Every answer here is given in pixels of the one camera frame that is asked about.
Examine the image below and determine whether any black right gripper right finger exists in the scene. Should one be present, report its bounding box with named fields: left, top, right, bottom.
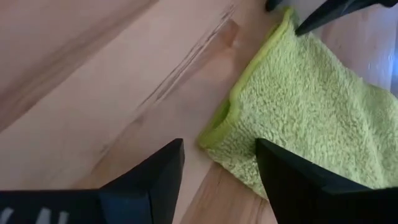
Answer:
left=255, top=138, right=398, bottom=224

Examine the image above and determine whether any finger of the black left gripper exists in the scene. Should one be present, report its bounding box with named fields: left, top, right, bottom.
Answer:
left=265, top=0, right=284, bottom=12
left=294, top=0, right=398, bottom=37

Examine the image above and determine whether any green microfiber towel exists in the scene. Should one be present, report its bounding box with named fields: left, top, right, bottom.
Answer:
left=197, top=7, right=398, bottom=200

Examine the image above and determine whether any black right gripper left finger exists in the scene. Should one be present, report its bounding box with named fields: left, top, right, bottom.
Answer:
left=0, top=138, right=186, bottom=224

